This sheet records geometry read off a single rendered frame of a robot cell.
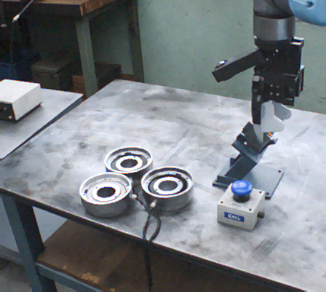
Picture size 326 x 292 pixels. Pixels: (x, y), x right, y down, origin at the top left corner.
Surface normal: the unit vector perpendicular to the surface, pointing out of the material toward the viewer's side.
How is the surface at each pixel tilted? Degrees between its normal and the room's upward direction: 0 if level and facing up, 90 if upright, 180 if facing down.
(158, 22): 90
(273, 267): 0
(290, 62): 90
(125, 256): 0
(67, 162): 0
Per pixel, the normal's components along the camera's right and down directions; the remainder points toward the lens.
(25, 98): 0.91, 0.15
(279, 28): 0.00, 0.49
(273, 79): -0.47, 0.47
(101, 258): -0.07, -0.87
